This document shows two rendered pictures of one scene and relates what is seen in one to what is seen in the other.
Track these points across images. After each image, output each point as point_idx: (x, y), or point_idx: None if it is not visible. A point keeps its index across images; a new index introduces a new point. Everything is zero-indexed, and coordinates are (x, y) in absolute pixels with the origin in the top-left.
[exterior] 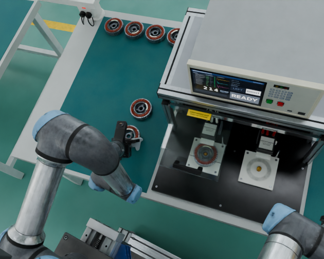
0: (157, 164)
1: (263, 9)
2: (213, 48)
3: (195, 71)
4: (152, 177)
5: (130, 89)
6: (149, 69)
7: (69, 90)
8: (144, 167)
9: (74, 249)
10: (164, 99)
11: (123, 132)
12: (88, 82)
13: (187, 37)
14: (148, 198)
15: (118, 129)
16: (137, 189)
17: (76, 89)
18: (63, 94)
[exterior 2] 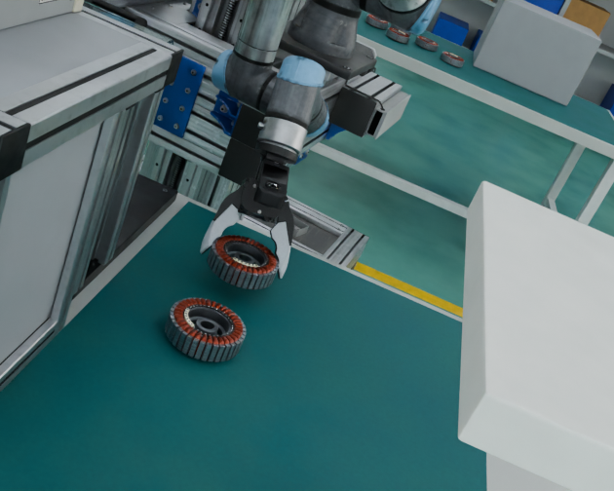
0: (158, 229)
1: None
2: None
3: None
4: (172, 216)
5: (248, 410)
6: (170, 459)
7: (484, 474)
8: (192, 233)
9: (326, 56)
10: None
11: (264, 172)
12: (425, 482)
13: (46, 77)
14: (183, 195)
15: (279, 181)
16: (224, 53)
17: (458, 471)
18: (502, 470)
